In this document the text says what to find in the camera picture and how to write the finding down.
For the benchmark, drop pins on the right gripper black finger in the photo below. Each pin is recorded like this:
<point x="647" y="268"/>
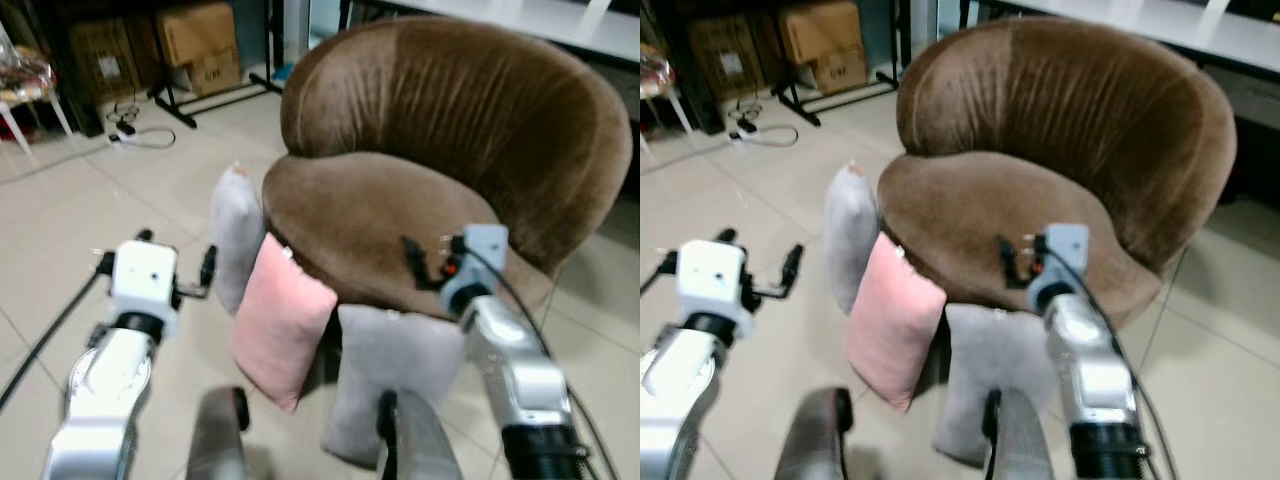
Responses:
<point x="1008" y="260"/>
<point x="414" y="260"/>

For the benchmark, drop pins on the smooth grey pillow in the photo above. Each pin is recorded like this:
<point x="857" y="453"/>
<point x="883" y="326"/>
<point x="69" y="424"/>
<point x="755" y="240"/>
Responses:
<point x="400" y="350"/>
<point x="990" y="350"/>

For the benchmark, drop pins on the fluffy grey pillow orange tag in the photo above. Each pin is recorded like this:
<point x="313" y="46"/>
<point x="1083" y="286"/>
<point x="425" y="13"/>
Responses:
<point x="850" y="230"/>
<point x="237" y="230"/>

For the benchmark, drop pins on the pink pillow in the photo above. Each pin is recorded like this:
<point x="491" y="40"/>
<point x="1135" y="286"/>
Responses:
<point x="280" y="320"/>
<point x="890" y="320"/>

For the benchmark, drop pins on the brown velvet round sofa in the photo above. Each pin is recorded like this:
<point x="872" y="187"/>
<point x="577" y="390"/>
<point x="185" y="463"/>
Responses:
<point x="450" y="110"/>
<point x="1070" y="110"/>

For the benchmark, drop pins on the white power strip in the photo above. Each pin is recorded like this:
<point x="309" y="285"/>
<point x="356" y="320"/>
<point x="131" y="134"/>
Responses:
<point x="745" y="127"/>
<point x="122" y="130"/>

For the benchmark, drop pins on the black metal rack stand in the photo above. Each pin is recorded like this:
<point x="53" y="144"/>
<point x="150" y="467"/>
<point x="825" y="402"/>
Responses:
<point x="797" y="105"/>
<point x="172" y="105"/>

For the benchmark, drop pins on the small printed cardboard box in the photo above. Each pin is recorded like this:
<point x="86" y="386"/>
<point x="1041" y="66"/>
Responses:
<point x="842" y="72"/>
<point x="212" y="75"/>

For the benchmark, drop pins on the grey left robot leg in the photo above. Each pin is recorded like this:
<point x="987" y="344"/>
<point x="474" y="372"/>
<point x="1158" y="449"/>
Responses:
<point x="215" y="440"/>
<point x="815" y="440"/>

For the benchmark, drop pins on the grey robot leg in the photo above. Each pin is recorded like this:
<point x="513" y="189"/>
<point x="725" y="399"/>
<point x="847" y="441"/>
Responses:
<point x="215" y="440"/>
<point x="1025" y="445"/>
<point x="815" y="440"/>
<point x="420" y="445"/>

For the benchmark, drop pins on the transparent plastic chair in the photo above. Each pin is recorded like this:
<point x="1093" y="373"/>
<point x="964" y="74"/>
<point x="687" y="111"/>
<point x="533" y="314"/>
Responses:
<point x="655" y="75"/>
<point x="25" y="80"/>

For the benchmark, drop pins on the dark labelled cardboard box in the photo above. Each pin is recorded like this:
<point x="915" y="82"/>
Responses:
<point x="725" y="58"/>
<point x="105" y="60"/>

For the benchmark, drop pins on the grey right robot leg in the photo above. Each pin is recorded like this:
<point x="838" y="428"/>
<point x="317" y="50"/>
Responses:
<point x="1025" y="445"/>
<point x="420" y="445"/>

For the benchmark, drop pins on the large plain cardboard box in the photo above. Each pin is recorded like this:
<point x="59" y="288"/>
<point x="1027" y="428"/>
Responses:
<point x="200" y="32"/>
<point x="822" y="30"/>

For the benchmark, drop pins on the long white table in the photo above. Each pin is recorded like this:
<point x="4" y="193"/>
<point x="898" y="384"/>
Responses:
<point x="540" y="22"/>
<point x="1160" y="25"/>

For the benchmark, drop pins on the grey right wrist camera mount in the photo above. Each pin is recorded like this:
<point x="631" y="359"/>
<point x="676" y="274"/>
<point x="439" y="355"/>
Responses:
<point x="1062" y="255"/>
<point x="480" y="255"/>

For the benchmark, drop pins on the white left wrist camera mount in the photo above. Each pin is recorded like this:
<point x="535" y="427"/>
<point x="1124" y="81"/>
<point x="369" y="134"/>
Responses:
<point x="712" y="280"/>
<point x="145" y="280"/>

